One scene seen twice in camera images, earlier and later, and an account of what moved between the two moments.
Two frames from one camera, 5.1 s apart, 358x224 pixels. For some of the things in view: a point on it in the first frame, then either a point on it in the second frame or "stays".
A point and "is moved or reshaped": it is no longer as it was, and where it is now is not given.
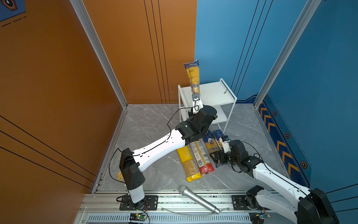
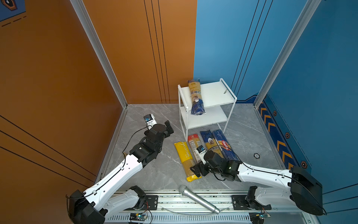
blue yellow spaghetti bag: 211,142 stays
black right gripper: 221,153 -> 200,167
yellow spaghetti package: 191,170 stays
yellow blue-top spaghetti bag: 193,67 is moved or reshaped
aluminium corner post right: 309,14 stays
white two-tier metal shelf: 217,94 stays
